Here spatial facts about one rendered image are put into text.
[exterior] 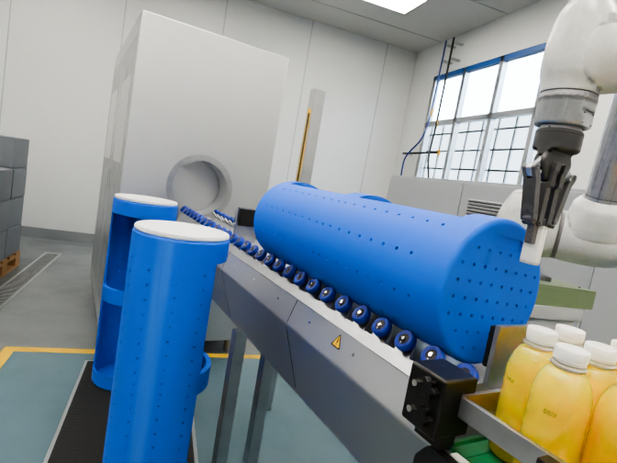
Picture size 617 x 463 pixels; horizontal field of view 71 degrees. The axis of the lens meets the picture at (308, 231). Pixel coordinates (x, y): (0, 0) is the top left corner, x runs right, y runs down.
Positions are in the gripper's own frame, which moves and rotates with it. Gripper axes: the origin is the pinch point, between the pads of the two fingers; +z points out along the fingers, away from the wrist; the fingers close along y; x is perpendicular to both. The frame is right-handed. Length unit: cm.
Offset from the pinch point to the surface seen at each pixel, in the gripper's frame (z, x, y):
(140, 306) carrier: 38, 75, -52
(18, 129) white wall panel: -7, 562, -125
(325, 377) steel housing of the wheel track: 42, 36, -14
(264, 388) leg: 81, 102, 5
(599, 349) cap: 10.8, -19.2, -11.3
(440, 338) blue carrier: 19.3, 5.0, -12.6
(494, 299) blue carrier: 11.7, 4.4, -1.0
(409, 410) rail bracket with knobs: 26.1, -3.9, -26.2
